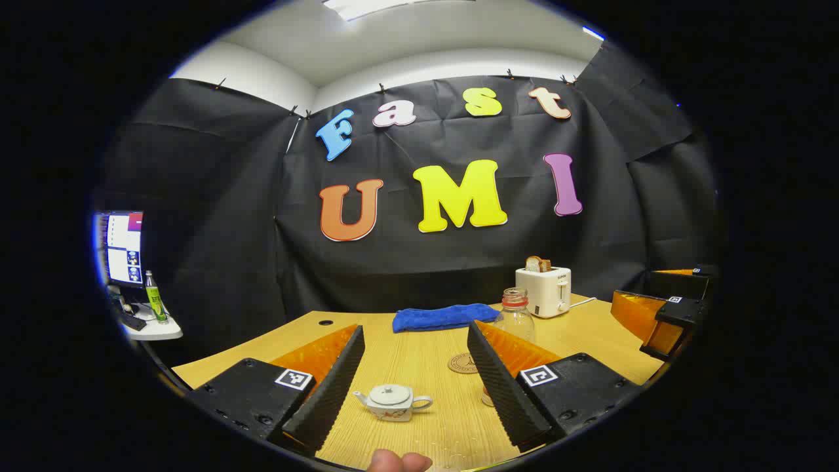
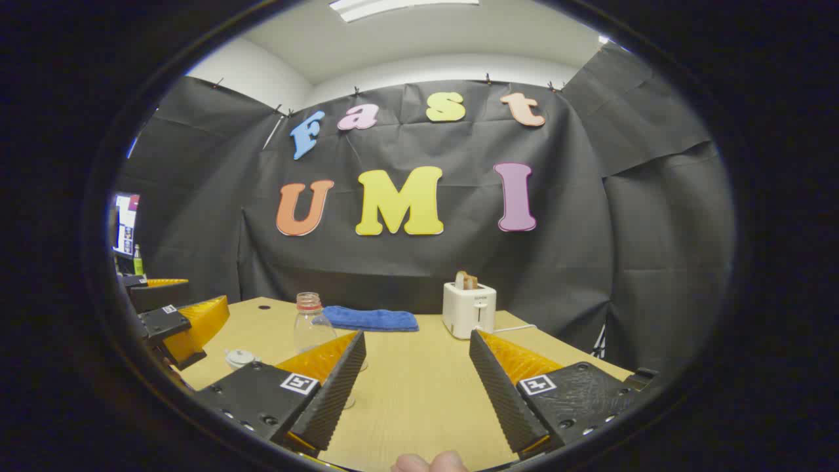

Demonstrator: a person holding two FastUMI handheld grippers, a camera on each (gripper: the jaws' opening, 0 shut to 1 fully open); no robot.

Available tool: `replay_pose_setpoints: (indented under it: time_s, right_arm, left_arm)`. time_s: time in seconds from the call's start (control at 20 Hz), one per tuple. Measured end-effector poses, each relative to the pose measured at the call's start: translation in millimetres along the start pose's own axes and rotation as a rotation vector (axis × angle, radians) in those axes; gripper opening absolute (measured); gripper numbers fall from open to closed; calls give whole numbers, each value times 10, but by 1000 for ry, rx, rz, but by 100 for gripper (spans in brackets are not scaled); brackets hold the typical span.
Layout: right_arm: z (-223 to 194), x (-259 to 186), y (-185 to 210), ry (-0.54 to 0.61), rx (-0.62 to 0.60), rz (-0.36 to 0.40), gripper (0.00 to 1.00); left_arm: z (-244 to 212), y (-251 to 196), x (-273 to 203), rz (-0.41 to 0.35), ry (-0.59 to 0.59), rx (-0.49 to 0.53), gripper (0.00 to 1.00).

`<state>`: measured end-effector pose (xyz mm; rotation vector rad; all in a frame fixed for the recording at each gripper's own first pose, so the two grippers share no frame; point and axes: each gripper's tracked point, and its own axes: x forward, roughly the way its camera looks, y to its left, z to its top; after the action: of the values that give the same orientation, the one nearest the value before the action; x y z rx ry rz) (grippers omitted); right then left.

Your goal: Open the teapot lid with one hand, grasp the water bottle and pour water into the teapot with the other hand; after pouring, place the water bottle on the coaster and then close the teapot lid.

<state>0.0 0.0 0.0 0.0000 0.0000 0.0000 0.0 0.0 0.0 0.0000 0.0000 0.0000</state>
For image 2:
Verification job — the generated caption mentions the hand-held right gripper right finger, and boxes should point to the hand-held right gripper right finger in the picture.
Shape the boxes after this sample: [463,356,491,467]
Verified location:
[469,329,656,460]

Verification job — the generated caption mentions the white toaster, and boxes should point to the white toaster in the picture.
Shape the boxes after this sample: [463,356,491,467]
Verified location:
[442,281,497,340]

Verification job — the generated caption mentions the blue folded towel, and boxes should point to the blue folded towel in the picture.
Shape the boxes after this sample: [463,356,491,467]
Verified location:
[315,305,420,332]

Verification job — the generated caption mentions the ceiling light panel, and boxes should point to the ceiling light panel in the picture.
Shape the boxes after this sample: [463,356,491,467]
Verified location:
[328,0,480,24]

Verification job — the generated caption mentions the black backdrop cloth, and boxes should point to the black backdrop cloth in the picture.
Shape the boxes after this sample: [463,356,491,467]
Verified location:
[115,43,735,374]

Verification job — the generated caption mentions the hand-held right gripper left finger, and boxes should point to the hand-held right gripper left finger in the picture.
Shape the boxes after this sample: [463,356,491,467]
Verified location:
[193,331,368,460]

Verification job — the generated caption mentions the clear plastic water bottle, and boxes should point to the clear plastic water bottle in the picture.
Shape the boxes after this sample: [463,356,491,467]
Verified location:
[293,292,369,410]

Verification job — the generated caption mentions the computer monitor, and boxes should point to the computer monitor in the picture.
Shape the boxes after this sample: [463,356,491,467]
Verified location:
[113,192,140,258]

